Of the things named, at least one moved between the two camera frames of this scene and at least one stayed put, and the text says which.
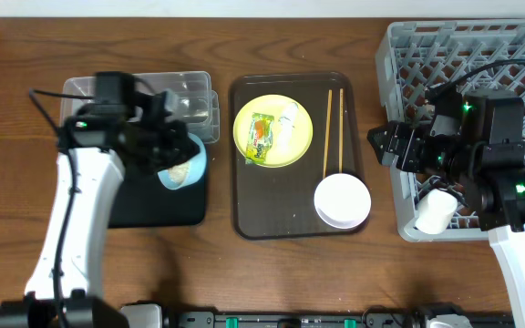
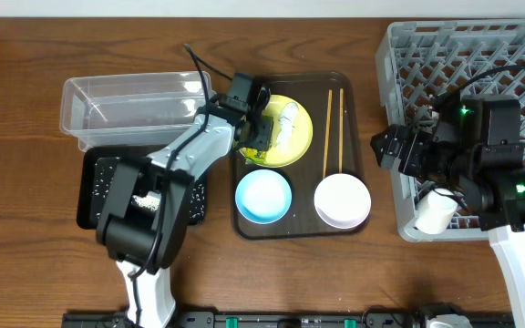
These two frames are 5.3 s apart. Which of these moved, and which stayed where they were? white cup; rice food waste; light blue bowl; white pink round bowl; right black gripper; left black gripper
Moved: rice food waste; light blue bowl; left black gripper
Stayed: right black gripper; white pink round bowl; white cup
